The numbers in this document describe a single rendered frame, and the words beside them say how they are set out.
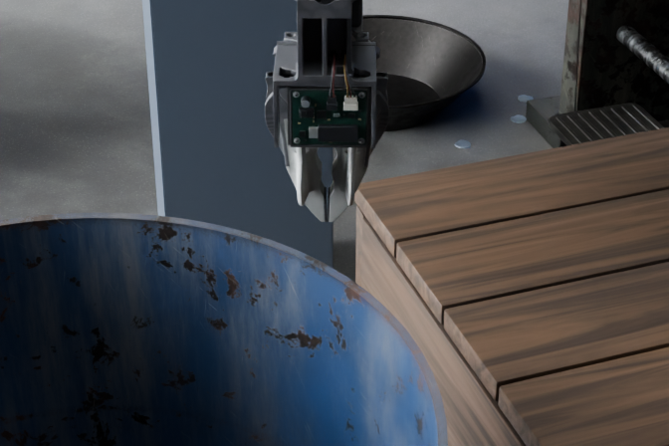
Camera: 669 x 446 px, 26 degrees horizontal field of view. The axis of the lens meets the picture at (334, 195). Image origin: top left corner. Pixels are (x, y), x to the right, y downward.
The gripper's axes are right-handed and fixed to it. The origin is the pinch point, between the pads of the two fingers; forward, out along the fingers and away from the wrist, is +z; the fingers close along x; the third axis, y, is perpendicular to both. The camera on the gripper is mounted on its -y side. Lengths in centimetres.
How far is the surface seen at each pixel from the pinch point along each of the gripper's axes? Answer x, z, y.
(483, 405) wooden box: 11.3, 7.9, 14.6
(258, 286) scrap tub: -4.0, -5.1, 18.9
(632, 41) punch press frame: 38, 22, -76
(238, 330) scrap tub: -5.4, -1.2, 18.3
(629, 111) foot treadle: 35, 23, -59
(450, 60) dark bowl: 16, 36, -98
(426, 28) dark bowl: 13, 33, -105
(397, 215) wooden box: 5.6, 4.5, -5.2
